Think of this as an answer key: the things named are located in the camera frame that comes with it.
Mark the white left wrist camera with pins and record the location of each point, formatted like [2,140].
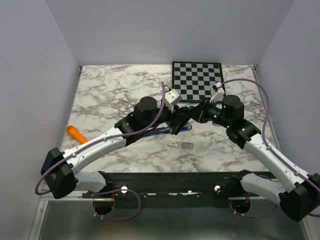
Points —
[172,97]

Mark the black and grey chessboard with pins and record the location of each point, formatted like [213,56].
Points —
[194,80]

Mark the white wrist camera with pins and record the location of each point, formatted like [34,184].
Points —
[217,92]
[172,97]

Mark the white staple box sleeve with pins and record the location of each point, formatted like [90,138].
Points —
[172,143]

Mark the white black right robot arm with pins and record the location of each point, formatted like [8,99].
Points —
[296,191]

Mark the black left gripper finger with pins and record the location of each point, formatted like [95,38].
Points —
[175,119]
[184,120]

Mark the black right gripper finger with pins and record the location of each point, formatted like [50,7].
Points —
[200,117]
[194,111]

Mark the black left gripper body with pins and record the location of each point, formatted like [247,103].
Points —
[166,114]

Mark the blue and black stapler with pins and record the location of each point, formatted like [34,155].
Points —
[165,130]

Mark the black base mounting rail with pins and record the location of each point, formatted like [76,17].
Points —
[174,190]

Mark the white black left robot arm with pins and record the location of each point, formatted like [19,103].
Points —
[62,171]

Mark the staple tray with staples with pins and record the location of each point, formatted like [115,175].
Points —
[187,145]

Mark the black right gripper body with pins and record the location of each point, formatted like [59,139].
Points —
[211,111]

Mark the orange toy microphone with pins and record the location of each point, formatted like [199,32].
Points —
[74,133]

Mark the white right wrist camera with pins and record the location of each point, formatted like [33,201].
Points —
[217,92]

